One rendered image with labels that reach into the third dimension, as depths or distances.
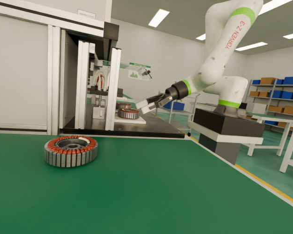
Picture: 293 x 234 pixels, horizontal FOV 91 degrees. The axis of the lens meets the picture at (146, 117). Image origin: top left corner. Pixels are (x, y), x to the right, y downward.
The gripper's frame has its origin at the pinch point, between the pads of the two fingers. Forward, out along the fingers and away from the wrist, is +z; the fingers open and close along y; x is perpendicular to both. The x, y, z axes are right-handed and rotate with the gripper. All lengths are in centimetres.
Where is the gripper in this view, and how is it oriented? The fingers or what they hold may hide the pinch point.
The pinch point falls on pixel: (140, 107)
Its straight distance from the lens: 74.9
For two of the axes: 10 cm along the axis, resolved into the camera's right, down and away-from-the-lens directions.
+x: -3.6, -8.8, -3.1
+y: -2.7, -2.2, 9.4
